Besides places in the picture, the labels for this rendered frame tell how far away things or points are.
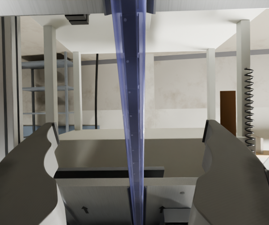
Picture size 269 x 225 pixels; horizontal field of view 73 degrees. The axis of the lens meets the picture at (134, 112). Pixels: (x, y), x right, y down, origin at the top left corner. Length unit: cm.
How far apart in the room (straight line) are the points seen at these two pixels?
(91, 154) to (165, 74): 266
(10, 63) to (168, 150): 51
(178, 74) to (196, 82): 34
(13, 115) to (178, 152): 49
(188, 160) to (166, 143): 9
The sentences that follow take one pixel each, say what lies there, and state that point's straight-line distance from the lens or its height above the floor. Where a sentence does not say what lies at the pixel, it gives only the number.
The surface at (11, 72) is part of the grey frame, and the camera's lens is 57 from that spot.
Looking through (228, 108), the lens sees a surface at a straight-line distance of 65.
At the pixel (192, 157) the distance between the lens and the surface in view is 63.
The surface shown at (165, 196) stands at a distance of 25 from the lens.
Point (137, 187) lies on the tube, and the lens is 20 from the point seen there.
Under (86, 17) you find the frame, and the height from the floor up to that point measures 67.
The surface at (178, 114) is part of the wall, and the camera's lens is 312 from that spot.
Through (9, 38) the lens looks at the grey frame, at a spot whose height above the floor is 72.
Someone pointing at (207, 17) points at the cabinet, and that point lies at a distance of 68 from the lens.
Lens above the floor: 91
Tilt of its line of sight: 1 degrees up
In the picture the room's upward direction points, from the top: 179 degrees clockwise
